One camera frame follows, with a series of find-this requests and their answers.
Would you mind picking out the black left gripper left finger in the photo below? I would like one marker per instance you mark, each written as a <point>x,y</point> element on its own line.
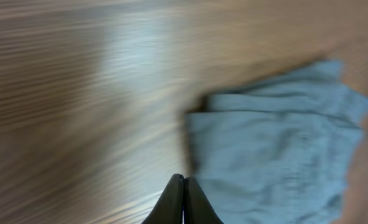
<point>169,207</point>

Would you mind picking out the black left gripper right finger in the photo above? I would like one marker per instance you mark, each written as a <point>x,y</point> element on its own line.
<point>196,207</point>

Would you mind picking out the blue denim garment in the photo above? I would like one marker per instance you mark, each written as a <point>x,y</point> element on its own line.
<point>277,150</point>

